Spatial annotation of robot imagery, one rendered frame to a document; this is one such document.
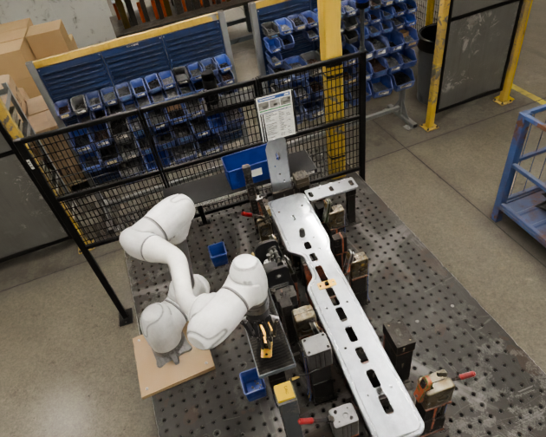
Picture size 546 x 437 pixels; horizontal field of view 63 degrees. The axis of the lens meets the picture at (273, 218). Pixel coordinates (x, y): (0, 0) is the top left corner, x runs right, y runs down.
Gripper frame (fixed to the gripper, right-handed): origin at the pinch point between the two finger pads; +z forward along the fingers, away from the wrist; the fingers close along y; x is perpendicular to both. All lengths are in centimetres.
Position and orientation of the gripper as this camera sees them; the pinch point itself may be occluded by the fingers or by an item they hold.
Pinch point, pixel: (265, 340)
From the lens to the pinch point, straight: 160.2
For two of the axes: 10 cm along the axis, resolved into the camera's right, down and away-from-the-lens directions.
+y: 9.9, -0.7, -1.2
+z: 1.3, 7.3, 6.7
